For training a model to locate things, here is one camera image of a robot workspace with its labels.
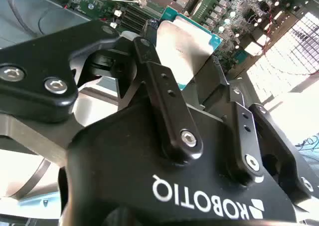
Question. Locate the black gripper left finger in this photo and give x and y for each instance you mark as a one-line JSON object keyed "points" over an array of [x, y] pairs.
{"points": [[37, 61]]}

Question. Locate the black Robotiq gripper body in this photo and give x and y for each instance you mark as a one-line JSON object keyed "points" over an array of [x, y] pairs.
{"points": [[124, 173]]}

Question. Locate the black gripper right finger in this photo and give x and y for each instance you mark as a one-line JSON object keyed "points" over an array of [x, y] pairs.
{"points": [[246, 136]]}

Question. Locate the silver CPU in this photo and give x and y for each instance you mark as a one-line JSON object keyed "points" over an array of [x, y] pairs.
{"points": [[184, 49]]}

